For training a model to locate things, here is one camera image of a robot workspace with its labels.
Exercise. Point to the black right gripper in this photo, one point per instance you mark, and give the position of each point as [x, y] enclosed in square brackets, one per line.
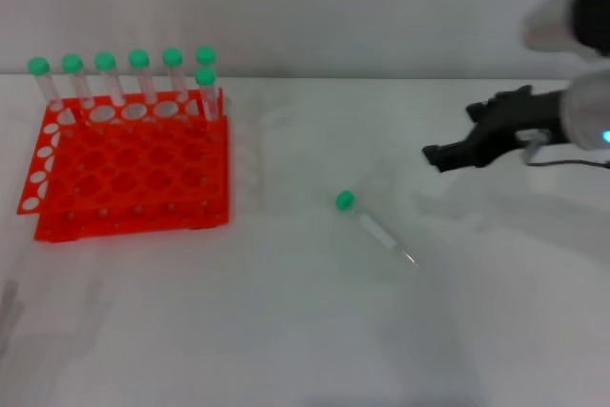
[524, 121]

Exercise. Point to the green capped clear test tube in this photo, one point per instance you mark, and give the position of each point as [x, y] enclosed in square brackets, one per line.
[38, 66]
[346, 201]
[206, 77]
[173, 57]
[206, 54]
[105, 61]
[73, 63]
[139, 59]

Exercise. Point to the red plastic test tube rack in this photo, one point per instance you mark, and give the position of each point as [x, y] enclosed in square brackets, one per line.
[143, 173]

